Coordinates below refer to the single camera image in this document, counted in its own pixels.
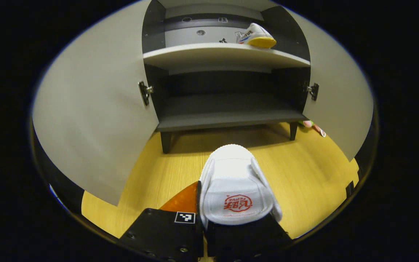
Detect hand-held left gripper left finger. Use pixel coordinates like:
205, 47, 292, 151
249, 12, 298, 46
118, 181, 205, 262

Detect metal door hinge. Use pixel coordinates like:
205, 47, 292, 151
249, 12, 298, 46
138, 81, 154, 107
305, 83, 320, 102

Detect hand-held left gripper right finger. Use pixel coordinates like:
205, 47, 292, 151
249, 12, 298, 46
205, 214, 294, 259

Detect pink star plush toy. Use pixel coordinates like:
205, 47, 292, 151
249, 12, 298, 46
299, 120, 326, 138

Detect white canvas shoe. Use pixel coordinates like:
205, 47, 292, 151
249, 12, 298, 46
199, 144, 283, 230
235, 23, 277, 49

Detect grey shoe cabinet door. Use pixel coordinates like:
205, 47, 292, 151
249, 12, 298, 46
31, 0, 159, 207
282, 7, 374, 162

